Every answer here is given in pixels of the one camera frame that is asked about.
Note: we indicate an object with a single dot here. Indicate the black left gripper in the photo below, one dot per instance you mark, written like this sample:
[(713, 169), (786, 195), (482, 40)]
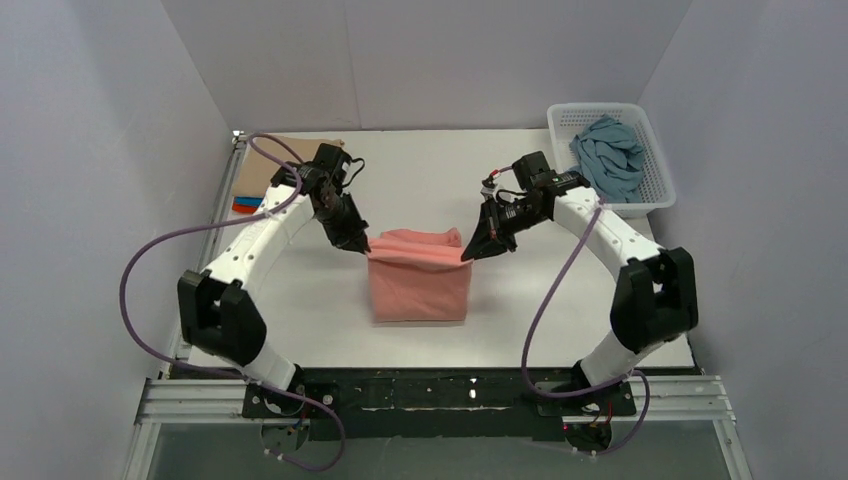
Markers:
[(346, 224)]

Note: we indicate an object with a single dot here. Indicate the white plastic basket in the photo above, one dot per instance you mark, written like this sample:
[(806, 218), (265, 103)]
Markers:
[(569, 119)]

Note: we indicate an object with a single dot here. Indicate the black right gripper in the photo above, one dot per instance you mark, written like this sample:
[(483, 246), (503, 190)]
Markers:
[(497, 221)]

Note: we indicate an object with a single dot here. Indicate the aluminium frame rail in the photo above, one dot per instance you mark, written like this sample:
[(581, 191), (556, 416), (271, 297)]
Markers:
[(671, 398)]

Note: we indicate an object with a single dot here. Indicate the pink t-shirt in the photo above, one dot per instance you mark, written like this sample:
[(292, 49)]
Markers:
[(418, 276)]

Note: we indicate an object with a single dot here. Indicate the orange folded t-shirt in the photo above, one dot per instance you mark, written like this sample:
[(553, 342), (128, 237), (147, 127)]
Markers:
[(244, 209)]

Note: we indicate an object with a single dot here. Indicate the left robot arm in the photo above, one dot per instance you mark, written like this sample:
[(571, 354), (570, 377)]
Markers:
[(218, 314)]

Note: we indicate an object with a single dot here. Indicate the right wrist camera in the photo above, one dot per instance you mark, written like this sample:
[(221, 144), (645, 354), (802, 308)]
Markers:
[(533, 173)]

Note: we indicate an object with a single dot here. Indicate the blue folded t-shirt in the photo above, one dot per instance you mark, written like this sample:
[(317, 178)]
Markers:
[(252, 202)]

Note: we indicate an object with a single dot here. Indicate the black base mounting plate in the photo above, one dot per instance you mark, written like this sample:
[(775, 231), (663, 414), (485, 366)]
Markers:
[(453, 402)]

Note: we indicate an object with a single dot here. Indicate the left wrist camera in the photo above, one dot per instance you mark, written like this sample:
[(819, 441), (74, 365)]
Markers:
[(331, 166)]

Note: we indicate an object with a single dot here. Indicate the teal crumpled t-shirt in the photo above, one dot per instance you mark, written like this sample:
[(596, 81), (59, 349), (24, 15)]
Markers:
[(610, 157)]

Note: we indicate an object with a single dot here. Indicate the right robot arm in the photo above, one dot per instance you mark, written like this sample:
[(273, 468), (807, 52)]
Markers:
[(655, 297)]

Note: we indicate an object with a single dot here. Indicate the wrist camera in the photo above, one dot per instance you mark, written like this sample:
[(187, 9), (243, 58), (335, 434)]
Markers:
[(533, 173), (331, 166)]

